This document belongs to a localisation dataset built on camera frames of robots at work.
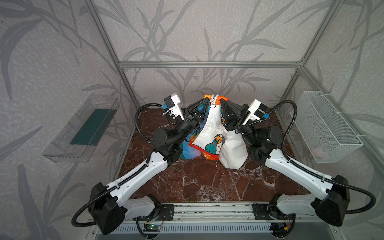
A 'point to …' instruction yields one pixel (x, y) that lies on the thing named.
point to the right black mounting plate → (270, 211)
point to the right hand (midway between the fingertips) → (224, 95)
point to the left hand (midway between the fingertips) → (211, 99)
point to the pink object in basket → (318, 151)
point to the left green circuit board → (152, 227)
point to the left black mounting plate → (167, 213)
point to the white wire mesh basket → (328, 137)
